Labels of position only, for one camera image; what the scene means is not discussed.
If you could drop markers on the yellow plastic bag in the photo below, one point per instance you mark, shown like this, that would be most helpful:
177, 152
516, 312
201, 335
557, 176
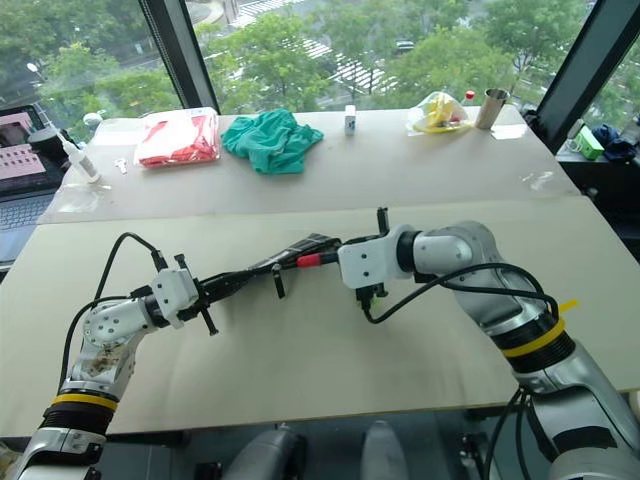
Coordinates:
440, 117

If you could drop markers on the black window frame post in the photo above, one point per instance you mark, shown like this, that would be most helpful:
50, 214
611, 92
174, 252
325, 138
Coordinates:
582, 65
182, 55

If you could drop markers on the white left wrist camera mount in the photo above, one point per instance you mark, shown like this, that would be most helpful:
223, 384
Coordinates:
172, 295

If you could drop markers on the small white box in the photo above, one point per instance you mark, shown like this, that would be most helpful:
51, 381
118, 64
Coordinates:
350, 121

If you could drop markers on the laptop with pink screen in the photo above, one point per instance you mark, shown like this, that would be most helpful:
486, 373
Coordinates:
20, 210

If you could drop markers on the dark rounded grey shape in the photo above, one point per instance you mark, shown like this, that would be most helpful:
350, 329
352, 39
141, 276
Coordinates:
270, 455

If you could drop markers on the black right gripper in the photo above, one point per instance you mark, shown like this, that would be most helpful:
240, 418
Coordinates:
372, 294

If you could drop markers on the red marker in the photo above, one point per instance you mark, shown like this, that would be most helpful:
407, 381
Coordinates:
309, 260

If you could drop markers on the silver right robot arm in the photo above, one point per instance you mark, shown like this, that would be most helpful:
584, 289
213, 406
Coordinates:
450, 250

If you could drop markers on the dark blue cloth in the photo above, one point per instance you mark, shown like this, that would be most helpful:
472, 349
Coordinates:
619, 142

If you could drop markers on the plastic bag with red cloth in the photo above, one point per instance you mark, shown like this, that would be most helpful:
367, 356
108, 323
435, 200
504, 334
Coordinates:
177, 142

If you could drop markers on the metal cup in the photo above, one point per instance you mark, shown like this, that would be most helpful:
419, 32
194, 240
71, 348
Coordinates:
490, 110

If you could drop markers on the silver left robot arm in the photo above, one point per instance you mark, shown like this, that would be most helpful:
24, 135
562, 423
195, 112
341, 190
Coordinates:
107, 325

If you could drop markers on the white round object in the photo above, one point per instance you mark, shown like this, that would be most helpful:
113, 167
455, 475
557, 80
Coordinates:
92, 119

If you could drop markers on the clear plastic film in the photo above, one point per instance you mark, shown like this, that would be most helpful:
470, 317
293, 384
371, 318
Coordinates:
537, 179

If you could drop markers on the white squeeze bottle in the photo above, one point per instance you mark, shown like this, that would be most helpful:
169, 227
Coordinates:
85, 167

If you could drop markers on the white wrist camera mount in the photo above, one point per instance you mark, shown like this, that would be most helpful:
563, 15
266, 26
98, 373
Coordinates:
367, 262
172, 295

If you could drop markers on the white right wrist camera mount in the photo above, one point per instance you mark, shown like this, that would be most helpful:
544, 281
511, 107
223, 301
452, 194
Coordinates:
367, 262

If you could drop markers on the black side shelf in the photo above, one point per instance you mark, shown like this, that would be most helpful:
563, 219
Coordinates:
605, 190

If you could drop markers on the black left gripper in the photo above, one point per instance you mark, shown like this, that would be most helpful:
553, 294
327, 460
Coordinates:
206, 312

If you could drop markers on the green box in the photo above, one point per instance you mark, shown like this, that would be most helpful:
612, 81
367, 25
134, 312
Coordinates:
589, 144

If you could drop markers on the green crumpled cloth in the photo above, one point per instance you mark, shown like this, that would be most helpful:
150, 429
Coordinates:
272, 142

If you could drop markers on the red-capped bottle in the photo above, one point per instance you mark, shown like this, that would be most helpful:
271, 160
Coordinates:
469, 96

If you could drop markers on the small white clip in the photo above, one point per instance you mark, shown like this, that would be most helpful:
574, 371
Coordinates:
121, 165

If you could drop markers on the black cylinder cup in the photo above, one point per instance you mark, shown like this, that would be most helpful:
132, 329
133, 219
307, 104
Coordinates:
47, 145

